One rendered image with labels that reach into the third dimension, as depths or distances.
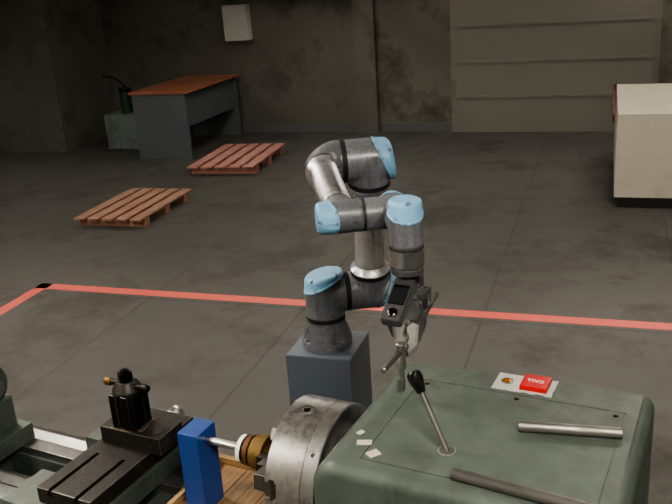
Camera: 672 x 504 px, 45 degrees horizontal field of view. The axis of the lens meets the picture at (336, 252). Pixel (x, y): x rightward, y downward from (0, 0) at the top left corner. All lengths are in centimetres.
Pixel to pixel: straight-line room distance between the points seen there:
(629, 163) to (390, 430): 602
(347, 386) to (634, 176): 548
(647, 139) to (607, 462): 600
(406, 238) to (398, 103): 955
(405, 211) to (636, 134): 588
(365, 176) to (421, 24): 893
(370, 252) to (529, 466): 91
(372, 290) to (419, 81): 888
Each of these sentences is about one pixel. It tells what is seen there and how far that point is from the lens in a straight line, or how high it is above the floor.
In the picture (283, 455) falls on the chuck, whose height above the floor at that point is 118.
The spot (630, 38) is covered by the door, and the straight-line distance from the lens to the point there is 1078.
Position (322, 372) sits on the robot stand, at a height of 105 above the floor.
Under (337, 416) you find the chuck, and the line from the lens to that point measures 183.
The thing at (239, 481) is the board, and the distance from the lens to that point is 228.
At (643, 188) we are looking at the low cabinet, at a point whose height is 18.
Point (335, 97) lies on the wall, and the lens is 1147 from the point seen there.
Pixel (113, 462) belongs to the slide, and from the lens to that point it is 230.
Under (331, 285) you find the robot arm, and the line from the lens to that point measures 234.
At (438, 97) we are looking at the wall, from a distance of 1111.
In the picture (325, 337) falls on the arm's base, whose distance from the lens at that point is 239.
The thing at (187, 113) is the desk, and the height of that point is 58.
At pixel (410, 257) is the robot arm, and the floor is 158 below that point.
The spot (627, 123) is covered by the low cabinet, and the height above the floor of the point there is 75.
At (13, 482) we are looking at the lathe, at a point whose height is 86.
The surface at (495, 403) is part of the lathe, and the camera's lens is 182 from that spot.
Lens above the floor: 217
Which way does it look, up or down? 19 degrees down
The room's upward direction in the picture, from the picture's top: 4 degrees counter-clockwise
